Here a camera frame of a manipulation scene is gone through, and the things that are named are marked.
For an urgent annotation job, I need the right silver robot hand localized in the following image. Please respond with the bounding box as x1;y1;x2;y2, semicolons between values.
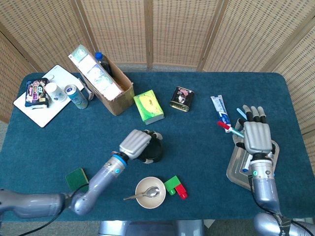
232;104;274;155

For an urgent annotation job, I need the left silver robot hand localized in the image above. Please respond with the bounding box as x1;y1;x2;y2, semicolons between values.
119;129;163;164

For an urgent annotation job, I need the black round cup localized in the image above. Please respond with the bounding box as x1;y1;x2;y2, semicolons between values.
142;137;164;163

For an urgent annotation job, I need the red capped white marker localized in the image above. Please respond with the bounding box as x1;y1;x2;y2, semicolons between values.
217;120;245;138

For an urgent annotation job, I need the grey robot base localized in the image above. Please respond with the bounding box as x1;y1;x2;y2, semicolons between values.
98;220;205;236

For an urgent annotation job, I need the blue capped marker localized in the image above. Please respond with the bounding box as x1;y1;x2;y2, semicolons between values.
242;153;252;173

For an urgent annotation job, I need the light blue toothbrush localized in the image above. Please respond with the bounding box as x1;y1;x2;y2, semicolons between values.
236;107;247;121

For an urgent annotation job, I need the stainless steel tray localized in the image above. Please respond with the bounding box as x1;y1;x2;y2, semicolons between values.
226;137;281;192

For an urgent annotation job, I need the green tissue box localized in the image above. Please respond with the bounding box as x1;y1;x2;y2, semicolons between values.
133;89;165;125

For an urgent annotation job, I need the beige bowl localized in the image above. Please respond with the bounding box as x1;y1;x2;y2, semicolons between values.
135;176;167;209

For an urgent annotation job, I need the brown cardboard box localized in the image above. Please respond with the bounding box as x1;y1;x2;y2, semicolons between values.
78;58;135;116

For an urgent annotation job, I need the white blue toothpaste tube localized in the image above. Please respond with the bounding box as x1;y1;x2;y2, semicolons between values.
210;95;233;134

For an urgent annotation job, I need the metal spoon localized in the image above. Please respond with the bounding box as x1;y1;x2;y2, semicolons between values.
123;186;160;202

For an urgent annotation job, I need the green toy block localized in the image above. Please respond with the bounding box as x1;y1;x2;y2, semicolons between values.
164;175;182;196

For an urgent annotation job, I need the black rectangular food tin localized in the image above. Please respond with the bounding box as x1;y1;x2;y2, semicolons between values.
169;86;195;113

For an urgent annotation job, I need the red toy block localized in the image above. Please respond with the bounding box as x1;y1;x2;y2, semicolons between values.
174;183;189;200

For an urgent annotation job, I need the green scouring sponge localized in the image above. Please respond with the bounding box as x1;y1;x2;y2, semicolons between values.
65;167;90;193

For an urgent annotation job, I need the light blue drink can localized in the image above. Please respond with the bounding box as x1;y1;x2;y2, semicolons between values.
64;84;89;110

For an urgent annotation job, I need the pastel tissue multipack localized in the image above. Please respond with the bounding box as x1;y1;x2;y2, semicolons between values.
68;44;124;101

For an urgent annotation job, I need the cola bottle blue cap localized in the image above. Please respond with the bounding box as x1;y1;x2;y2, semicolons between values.
94;51;113;77

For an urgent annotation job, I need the white cup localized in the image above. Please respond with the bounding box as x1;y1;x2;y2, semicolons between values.
44;82;68;103

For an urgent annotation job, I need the white flat board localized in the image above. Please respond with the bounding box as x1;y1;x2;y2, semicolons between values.
12;64;86;128

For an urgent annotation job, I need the dark printed snack packet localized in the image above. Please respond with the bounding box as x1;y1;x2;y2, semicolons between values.
24;78;51;108

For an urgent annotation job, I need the wicker folding screen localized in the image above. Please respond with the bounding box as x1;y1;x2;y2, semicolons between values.
0;0;315;138

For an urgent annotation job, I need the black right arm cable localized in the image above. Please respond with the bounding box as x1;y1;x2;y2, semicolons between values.
249;175;315;236

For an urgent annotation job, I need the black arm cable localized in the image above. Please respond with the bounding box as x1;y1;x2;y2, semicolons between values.
249;175;315;236
23;183;90;236

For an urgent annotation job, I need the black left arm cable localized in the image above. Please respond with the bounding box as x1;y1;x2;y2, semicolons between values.
23;183;90;236

